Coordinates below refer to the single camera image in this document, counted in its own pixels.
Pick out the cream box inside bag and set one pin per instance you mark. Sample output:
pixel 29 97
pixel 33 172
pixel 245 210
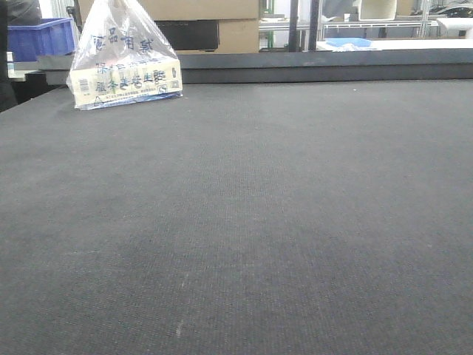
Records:
pixel 121 84

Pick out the clear printed plastic bag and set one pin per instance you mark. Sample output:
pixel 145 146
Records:
pixel 113 37

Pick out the black foam board stack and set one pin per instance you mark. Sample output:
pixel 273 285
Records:
pixel 323 66

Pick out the blue tray on white table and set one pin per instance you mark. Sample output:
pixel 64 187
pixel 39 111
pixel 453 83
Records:
pixel 349 44

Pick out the white background table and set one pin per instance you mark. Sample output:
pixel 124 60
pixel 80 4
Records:
pixel 411 44

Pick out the upper cardboard box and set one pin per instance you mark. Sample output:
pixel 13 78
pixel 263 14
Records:
pixel 189 10

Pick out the lower cardboard box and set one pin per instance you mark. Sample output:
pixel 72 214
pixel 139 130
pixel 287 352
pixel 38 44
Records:
pixel 212 36

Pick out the blue plastic crate background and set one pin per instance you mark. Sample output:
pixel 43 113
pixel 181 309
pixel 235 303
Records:
pixel 53 36

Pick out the cardboard box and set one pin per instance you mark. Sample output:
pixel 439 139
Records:
pixel 212 36
pixel 189 10

